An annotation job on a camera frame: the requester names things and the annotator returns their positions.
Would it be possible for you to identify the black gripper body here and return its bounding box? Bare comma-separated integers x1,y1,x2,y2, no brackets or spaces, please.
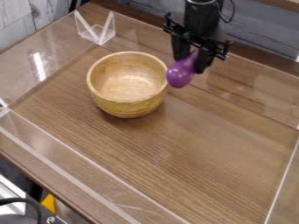
162,0,233,60

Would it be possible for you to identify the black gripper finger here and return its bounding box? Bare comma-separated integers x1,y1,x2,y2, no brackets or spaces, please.
172,35,190,60
194,47,214,74

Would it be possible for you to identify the purple toy eggplant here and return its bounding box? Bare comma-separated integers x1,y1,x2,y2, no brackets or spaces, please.
165,50,198,88

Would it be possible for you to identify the brown wooden bowl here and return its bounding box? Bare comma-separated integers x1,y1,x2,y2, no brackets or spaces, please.
86,52,168,118

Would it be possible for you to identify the yellow tag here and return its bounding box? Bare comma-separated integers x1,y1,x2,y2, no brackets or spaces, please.
41,194,56,214

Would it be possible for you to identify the clear acrylic corner bracket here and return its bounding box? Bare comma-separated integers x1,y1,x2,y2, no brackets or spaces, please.
73,10,116,46

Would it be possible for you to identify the clear acrylic tray wall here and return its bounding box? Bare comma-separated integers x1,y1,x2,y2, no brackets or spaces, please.
0,107,189,224

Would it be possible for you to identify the black cable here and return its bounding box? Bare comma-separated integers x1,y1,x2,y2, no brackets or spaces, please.
0,197,42,224

